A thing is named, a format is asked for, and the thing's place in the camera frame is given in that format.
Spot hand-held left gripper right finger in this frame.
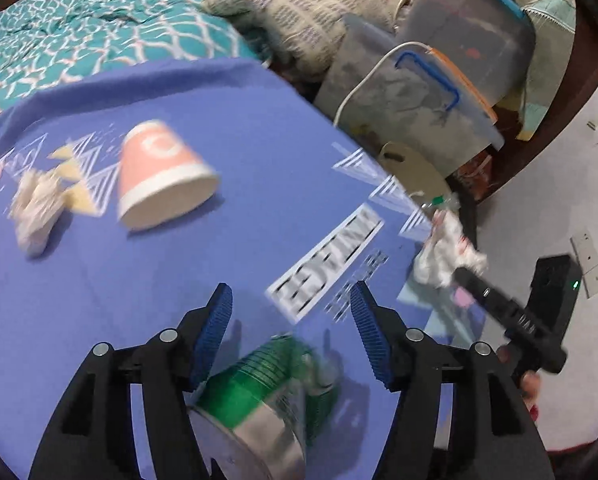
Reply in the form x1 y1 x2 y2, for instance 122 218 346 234
349 280 555 480

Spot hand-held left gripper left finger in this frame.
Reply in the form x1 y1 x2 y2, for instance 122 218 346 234
29 282 235 480

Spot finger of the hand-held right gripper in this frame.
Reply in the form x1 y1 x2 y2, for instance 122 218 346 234
453 266 567 375

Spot green metal can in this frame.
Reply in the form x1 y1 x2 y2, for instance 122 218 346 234
186 335 340 480

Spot white tissue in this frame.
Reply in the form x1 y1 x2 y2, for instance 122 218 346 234
9 167 72 256
411 210 487 288

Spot person's right hand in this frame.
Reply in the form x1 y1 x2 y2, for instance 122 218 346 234
496 342 544 416

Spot white socket plate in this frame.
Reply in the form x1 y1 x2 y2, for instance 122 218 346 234
570 230 598 300

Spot clear plastic bottle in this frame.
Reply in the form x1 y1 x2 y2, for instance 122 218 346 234
419 192 462 218

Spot red printed bag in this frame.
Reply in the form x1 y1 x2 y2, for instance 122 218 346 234
454 155 495 196

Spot beige wooden board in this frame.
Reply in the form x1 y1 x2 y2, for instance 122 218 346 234
379 142 452 198

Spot orange paper cup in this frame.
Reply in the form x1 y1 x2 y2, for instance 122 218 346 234
116 120 221 231

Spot blue printed tablecloth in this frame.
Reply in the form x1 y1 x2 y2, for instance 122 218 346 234
0 57 485 480

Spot orange-rim plastic storage box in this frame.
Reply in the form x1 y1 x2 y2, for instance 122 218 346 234
314 12 505 176

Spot pale green cloth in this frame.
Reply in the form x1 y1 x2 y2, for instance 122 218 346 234
519 0 577 141

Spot large blue-lid storage box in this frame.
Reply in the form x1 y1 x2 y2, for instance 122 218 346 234
394 0 537 106

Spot patterned grey pillow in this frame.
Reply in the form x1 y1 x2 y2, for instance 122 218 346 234
201 0 397 83

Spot teal patterned bedspread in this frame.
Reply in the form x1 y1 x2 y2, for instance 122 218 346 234
0 0 260 126

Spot dark wooden frame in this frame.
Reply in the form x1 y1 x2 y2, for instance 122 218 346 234
474 45 598 206

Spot white cable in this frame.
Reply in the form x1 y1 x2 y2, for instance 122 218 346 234
333 41 432 126

